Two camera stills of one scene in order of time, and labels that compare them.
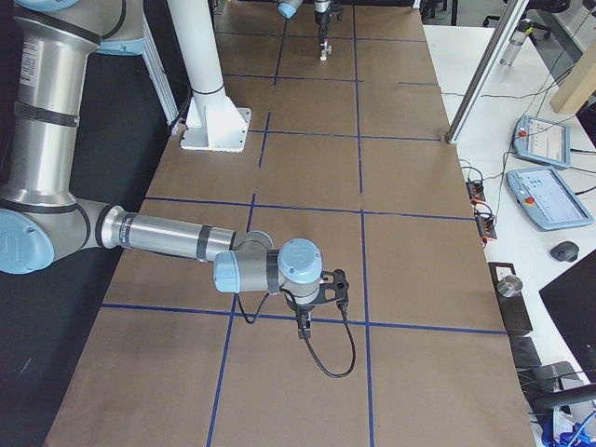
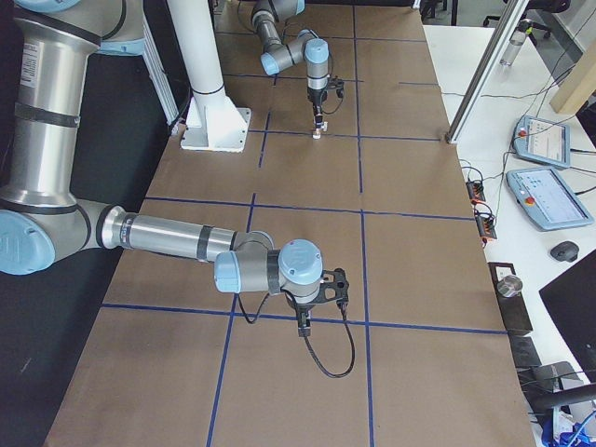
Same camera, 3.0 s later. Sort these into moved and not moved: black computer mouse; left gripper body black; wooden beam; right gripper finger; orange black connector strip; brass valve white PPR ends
Moved: left gripper body black; brass valve white PPR ends
Not moved: right gripper finger; orange black connector strip; black computer mouse; wooden beam
